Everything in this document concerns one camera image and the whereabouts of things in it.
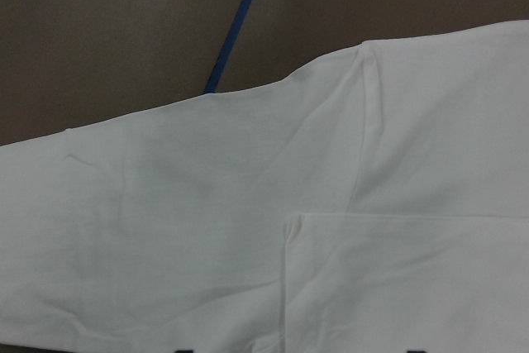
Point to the white long-sleeve printed shirt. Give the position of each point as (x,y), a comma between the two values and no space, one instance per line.
(375,200)

